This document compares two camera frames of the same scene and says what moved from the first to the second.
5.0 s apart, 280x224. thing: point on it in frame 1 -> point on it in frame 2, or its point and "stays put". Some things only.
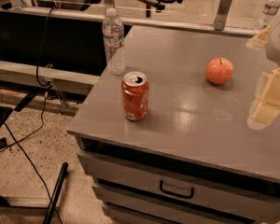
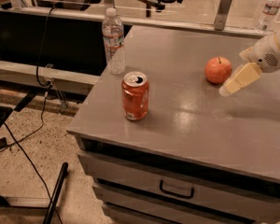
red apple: (218, 70) stays put
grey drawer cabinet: (194, 159) stays put
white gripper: (278, 44) -> (265, 57)
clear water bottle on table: (114, 42) stays put
